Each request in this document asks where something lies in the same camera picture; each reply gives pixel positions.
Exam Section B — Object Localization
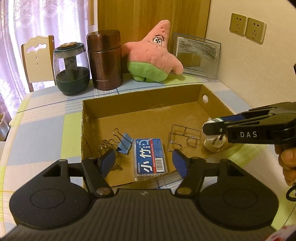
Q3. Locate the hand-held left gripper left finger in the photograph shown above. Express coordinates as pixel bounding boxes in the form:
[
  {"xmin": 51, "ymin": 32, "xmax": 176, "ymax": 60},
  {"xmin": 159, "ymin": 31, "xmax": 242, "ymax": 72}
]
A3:
[{"xmin": 35, "ymin": 149, "xmax": 115, "ymax": 198}]

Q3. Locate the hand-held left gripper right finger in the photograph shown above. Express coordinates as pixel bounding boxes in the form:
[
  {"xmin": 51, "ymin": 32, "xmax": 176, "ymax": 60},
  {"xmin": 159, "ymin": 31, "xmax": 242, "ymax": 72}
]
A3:
[{"xmin": 172, "ymin": 149, "xmax": 252, "ymax": 198}]

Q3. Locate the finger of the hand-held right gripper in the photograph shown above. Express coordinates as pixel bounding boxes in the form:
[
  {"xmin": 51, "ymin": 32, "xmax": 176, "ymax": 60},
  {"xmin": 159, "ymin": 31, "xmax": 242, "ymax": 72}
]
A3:
[
  {"xmin": 203, "ymin": 120, "xmax": 232, "ymax": 138},
  {"xmin": 222, "ymin": 102, "xmax": 289, "ymax": 123}
]

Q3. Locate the white two-prong power adapter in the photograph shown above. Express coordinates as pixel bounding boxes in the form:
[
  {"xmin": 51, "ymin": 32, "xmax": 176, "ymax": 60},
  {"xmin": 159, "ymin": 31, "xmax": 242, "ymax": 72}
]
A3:
[{"xmin": 203, "ymin": 117, "xmax": 226, "ymax": 153}]

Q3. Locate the bronze wire rack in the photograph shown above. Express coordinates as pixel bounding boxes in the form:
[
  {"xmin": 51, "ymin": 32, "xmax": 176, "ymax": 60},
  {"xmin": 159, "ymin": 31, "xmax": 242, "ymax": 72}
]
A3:
[{"xmin": 98, "ymin": 138, "xmax": 122, "ymax": 169}]

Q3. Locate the chrome wire holder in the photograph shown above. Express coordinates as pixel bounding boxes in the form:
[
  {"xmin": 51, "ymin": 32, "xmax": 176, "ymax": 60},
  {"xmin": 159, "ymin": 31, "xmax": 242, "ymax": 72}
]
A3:
[{"xmin": 168, "ymin": 124, "xmax": 201, "ymax": 151}]

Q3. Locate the blue binder clip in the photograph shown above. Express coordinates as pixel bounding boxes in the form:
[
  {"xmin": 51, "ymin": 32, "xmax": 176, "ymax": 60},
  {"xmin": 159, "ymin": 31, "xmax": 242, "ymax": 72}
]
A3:
[{"xmin": 113, "ymin": 128, "xmax": 134, "ymax": 155}]

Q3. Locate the clear box with blue label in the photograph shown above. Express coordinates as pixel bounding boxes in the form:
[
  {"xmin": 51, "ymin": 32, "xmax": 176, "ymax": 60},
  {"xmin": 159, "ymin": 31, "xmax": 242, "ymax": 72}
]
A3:
[{"xmin": 134, "ymin": 138, "xmax": 167, "ymax": 181}]

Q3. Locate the brown cardboard box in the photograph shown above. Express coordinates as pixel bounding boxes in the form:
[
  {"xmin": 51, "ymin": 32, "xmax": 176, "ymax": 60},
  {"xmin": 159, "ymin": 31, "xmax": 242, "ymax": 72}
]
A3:
[{"xmin": 81, "ymin": 84, "xmax": 242, "ymax": 188}]

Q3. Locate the person's right hand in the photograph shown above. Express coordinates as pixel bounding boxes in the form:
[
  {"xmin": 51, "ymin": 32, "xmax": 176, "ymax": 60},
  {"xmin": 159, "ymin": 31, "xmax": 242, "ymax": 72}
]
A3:
[{"xmin": 276, "ymin": 146, "xmax": 296, "ymax": 186}]

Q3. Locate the dark green glass jar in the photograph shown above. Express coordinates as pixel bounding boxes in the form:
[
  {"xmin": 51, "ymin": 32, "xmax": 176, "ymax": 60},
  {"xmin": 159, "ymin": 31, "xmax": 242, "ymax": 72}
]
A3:
[{"xmin": 53, "ymin": 42, "xmax": 90, "ymax": 96}]

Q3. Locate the pink starfish plush toy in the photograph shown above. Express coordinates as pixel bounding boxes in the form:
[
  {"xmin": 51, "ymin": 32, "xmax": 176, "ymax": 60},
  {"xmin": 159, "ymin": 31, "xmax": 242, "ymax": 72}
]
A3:
[{"xmin": 121, "ymin": 20, "xmax": 184, "ymax": 83}]

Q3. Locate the brown metal thermos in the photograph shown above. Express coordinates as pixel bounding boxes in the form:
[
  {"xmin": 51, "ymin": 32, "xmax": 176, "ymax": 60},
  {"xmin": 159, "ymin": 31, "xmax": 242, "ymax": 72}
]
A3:
[{"xmin": 86, "ymin": 29, "xmax": 123, "ymax": 91}]

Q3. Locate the white red printed cloth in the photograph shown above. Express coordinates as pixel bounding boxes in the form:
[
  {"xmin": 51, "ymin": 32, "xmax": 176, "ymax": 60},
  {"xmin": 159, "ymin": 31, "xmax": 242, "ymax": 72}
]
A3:
[{"xmin": 269, "ymin": 225, "xmax": 296, "ymax": 241}]

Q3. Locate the cream wooden chair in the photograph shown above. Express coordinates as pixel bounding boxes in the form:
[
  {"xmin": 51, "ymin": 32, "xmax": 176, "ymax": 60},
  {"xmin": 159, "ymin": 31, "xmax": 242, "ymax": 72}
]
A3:
[{"xmin": 21, "ymin": 35, "xmax": 56, "ymax": 92}]

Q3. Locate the wooden door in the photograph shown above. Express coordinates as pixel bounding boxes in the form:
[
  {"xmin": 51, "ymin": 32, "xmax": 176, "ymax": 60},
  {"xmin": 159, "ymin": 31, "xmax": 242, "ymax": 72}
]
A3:
[{"xmin": 97, "ymin": 0, "xmax": 211, "ymax": 75}]

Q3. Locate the purple lace curtain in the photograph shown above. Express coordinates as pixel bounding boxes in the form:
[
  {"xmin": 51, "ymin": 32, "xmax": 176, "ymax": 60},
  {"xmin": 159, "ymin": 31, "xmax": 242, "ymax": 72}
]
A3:
[{"xmin": 0, "ymin": 0, "xmax": 99, "ymax": 116}]

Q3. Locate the black cable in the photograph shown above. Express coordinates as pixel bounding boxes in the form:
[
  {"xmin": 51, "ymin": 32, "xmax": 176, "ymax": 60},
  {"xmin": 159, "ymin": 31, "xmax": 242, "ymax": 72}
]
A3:
[{"xmin": 285, "ymin": 184, "xmax": 296, "ymax": 202}]

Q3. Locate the glass picture frame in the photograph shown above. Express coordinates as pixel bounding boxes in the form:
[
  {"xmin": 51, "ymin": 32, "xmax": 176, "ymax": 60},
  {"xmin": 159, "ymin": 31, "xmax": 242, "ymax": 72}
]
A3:
[{"xmin": 172, "ymin": 32, "xmax": 222, "ymax": 82}]

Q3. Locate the beige wall socket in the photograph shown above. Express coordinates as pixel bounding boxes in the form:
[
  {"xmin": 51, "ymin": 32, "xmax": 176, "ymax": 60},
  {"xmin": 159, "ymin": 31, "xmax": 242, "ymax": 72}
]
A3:
[
  {"xmin": 245, "ymin": 17, "xmax": 267, "ymax": 44},
  {"xmin": 229, "ymin": 13, "xmax": 248, "ymax": 36}
]

